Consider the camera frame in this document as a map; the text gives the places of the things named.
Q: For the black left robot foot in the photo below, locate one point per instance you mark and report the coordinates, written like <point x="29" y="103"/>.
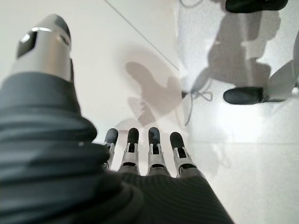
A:
<point x="243" y="95"/>

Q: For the black right robot foot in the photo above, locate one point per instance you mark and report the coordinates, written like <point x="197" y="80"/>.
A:
<point x="254" y="5"/>

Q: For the black robot foot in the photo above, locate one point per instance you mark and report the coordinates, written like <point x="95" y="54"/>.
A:
<point x="254" y="5"/>
<point x="243" y="95"/>

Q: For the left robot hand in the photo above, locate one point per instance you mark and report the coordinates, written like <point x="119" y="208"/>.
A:
<point x="58" y="175"/>

